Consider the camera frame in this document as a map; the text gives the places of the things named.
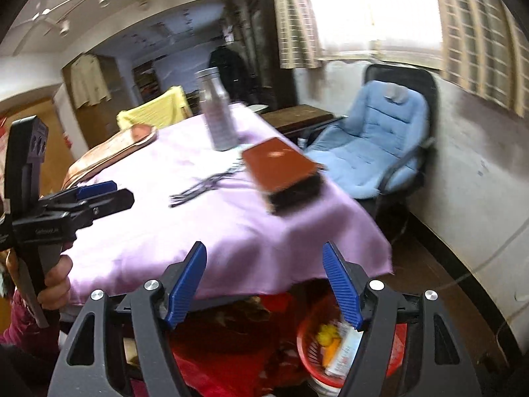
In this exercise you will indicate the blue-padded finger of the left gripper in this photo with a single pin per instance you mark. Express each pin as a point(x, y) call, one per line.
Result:
point(86, 192)

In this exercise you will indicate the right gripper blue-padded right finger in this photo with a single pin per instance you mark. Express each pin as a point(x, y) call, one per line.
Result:
point(341, 280)

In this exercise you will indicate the red plastic trash basket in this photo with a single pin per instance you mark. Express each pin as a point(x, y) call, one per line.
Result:
point(326, 311)

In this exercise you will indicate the steel water bottle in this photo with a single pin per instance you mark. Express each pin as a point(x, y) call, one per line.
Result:
point(214, 104)

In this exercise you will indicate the purple bed sheet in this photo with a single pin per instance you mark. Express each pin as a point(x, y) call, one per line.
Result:
point(250, 251)

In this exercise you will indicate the window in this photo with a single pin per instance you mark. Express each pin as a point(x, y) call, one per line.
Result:
point(396, 31)

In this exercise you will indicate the hanging beige jacket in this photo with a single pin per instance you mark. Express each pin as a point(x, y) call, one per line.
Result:
point(87, 82)

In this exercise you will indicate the yellow foam fruit net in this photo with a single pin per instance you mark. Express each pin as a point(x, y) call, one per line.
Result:
point(327, 335)

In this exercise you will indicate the brown leather notebook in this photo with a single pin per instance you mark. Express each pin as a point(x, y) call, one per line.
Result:
point(285, 177)

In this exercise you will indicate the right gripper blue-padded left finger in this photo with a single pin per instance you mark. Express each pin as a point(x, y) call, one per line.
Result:
point(184, 280)

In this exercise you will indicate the brown floral pillow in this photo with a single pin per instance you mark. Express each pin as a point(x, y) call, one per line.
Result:
point(111, 151)

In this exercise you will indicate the dark wooden bedside table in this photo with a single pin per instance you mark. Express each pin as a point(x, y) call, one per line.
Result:
point(296, 118)

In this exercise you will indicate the blue cushioned chair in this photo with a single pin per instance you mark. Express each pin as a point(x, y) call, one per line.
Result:
point(377, 152)

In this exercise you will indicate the beige checked curtain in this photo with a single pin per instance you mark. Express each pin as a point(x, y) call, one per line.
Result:
point(297, 34)
point(485, 52)

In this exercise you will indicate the hanging black coat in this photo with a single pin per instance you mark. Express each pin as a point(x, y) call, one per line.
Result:
point(233, 73)

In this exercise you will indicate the orange brown small box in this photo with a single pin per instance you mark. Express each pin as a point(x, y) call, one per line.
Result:
point(330, 352)

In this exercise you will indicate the beige checked left curtain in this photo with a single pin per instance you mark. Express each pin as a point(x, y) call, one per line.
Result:
point(297, 34)

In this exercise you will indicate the white medicine box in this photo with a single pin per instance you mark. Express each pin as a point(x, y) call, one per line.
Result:
point(348, 347)

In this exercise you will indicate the person's left hand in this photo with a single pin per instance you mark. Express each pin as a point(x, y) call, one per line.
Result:
point(57, 292)

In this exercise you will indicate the beige checked right curtain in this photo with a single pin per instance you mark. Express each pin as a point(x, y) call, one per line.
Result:
point(485, 52)

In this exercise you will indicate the yellow cloth covered chair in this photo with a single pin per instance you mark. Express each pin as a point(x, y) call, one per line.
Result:
point(166, 110)

